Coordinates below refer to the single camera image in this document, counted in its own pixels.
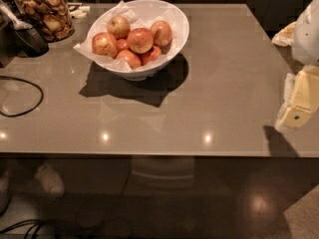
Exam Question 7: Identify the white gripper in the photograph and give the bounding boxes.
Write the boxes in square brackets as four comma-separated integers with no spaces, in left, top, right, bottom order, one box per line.
[271,0,319,130]

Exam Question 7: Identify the white bowl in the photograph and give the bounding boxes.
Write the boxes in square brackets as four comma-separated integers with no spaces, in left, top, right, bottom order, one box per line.
[87,0,190,82]

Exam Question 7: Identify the small apple middle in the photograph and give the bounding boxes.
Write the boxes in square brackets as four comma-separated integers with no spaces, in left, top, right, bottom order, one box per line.
[117,39,129,52]

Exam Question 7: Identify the small white items behind bowl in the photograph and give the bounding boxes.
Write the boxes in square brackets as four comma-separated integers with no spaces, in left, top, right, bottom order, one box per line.
[69,4,91,19]

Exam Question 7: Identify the white paper liner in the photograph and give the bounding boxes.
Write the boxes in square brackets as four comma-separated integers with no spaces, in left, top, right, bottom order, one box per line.
[73,0,187,74]

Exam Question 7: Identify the glass jar of dried chips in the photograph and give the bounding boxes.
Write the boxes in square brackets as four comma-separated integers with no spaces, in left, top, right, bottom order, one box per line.
[14,0,74,42]

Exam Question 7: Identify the white shoe under table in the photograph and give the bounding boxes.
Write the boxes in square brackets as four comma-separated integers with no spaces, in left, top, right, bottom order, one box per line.
[35,163,65,197]

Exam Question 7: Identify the black appliance with silver handle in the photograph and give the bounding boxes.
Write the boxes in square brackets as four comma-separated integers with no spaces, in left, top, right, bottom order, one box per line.
[0,0,49,58]

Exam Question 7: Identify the black cable on table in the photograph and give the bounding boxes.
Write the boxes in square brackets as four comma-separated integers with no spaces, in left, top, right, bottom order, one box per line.
[0,75,45,119]

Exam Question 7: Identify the black cables on floor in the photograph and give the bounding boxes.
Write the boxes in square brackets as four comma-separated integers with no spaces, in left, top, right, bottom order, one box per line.
[0,218,54,239]

